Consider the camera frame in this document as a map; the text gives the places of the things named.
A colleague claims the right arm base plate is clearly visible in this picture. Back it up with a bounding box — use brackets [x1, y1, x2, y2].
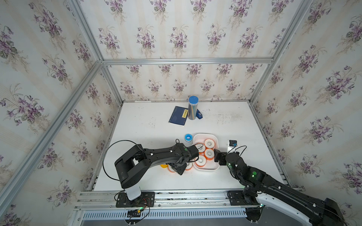
[227, 189, 260, 206]

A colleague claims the white plastic storage box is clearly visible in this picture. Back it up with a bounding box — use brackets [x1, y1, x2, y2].
[193, 133, 219, 172]

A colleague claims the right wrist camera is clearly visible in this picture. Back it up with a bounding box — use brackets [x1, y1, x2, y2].
[227, 140, 238, 153]

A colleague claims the aluminium mounting rail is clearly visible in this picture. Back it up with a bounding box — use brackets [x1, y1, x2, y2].
[74, 187, 243, 211]

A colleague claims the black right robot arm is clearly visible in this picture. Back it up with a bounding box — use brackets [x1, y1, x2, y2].
[214, 149, 346, 226]

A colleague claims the blue sealing tape roll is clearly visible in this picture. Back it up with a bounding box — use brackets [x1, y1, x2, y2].
[184, 134, 193, 142]

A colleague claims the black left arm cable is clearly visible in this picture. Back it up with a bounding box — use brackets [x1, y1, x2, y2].
[102, 139, 145, 182]

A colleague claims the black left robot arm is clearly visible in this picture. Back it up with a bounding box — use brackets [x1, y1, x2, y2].
[115, 143, 199, 201]

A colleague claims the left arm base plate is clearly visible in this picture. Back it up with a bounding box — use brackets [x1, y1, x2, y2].
[116, 192, 156, 208]

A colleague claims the striped cylinder with blue lid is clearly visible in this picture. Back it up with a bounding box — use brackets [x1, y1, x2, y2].
[188, 96, 199, 120]

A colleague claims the small circuit board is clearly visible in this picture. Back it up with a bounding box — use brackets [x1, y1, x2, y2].
[127, 209, 143, 218]

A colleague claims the orange tape roll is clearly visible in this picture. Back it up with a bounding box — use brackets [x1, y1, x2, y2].
[185, 163, 193, 171]
[196, 143, 206, 154]
[204, 148, 215, 161]
[204, 138, 216, 149]
[194, 155, 207, 168]
[168, 165, 175, 173]

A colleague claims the dark blue book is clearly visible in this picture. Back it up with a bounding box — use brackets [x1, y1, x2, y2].
[168, 106, 189, 126]

